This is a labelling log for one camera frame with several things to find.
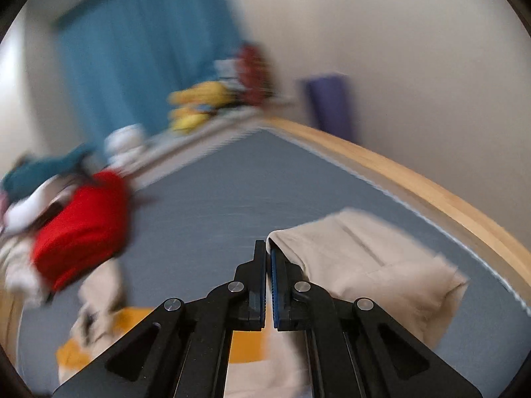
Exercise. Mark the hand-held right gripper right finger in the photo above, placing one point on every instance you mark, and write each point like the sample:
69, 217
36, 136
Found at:
278, 294

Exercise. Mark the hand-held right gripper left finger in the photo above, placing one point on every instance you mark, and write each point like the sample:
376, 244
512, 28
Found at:
258, 298

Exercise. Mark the cream and yellow sweatshirt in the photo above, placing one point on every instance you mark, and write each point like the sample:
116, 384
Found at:
373, 257

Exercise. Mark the white clothes pile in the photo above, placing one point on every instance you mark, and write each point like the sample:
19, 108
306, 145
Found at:
25, 211

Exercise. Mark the grey mattress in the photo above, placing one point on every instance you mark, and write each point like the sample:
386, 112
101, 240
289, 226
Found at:
249, 195

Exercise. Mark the red folded cloth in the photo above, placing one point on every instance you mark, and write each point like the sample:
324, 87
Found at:
83, 232

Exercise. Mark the purple box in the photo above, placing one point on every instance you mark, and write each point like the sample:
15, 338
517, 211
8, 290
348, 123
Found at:
332, 103

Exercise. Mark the white plush toy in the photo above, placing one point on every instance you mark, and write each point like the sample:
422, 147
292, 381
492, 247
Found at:
124, 141

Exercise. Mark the yellow plush toys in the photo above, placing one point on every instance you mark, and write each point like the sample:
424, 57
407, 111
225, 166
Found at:
199, 99

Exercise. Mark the red bag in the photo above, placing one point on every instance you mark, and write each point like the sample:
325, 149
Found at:
253, 70

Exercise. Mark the teal cloth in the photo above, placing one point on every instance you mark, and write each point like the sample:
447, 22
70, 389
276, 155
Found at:
37, 172

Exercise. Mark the blue curtain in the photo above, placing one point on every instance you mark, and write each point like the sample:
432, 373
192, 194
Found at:
145, 49

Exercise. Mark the wooden bed frame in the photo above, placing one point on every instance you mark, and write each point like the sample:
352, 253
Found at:
415, 181

